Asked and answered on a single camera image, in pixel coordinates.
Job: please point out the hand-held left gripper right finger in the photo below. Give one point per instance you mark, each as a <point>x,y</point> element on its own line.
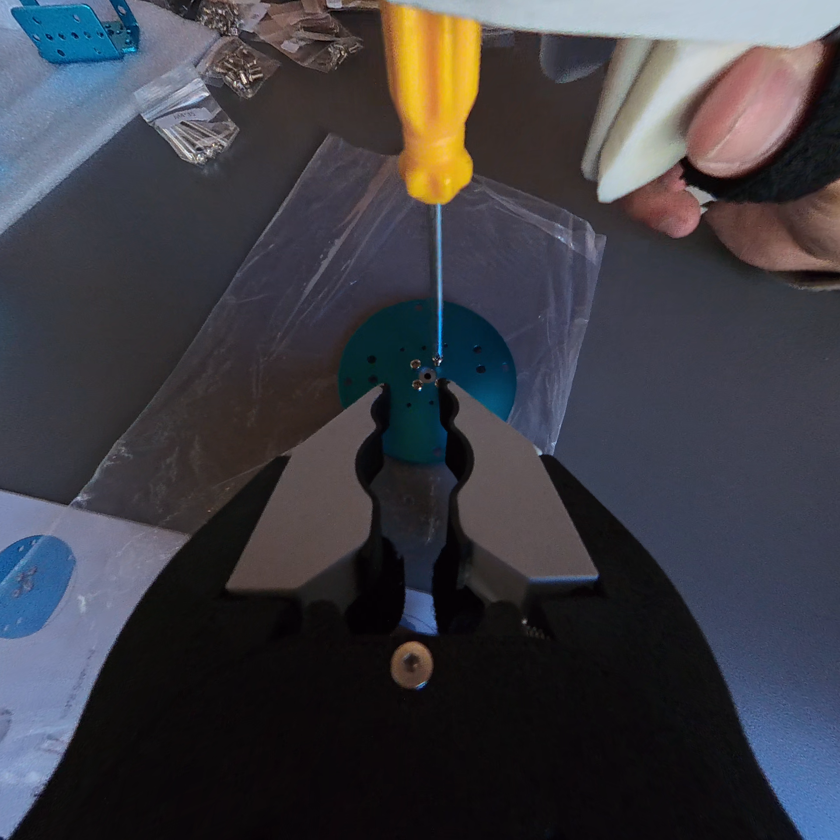
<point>525,518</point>

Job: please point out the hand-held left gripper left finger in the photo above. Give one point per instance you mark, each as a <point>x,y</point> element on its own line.
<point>308,518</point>

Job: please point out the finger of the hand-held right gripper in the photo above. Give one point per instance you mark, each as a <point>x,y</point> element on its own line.
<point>656,19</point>

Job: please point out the blue round metal disc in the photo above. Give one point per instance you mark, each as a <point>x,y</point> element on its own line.
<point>485,367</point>

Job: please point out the person's right hand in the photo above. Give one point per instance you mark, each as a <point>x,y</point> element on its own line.
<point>741,111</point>

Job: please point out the clear plastic bag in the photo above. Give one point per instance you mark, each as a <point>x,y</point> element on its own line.
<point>262,328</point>

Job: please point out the white assembly instruction sheet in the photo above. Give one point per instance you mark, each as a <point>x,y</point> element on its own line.
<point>65,656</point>

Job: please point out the pile of small screw bags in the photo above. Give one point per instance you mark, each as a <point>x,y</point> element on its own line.
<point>190,131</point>

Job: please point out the white foam sheet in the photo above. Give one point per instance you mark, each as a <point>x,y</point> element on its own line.
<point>65,131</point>

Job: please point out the wide blue perforated bracket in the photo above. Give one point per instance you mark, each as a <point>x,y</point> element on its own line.
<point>65,33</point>

